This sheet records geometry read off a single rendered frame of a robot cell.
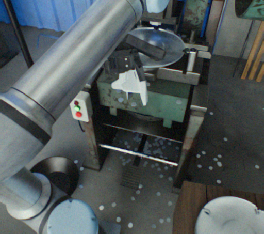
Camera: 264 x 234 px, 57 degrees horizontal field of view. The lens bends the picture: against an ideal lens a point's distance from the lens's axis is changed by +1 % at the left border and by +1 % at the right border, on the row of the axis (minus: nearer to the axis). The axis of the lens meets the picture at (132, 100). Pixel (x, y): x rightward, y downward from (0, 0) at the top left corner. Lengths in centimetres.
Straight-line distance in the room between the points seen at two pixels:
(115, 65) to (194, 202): 67
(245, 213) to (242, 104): 111
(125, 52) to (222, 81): 164
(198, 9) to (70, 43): 92
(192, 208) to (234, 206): 16
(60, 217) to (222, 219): 59
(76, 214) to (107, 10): 49
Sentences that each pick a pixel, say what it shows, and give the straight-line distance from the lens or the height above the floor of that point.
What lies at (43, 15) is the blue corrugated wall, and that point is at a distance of 285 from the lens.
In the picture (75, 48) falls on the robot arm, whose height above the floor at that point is 111.
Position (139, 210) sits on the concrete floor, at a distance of 139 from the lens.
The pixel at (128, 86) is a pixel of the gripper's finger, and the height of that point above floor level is 93.
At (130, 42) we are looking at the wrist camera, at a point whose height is 99.
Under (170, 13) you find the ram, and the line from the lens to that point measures 96.
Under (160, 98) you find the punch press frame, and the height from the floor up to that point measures 62.
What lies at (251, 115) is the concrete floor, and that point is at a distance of 195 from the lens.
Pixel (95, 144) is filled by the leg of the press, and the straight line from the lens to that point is 130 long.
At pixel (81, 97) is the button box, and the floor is 63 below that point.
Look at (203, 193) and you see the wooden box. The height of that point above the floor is 35.
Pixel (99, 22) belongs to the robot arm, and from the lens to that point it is 39.
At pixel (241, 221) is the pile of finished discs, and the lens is 104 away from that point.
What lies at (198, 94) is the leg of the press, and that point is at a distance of 100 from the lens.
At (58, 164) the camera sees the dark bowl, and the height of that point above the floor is 3.
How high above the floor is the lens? 130
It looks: 44 degrees down
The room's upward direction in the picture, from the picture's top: straight up
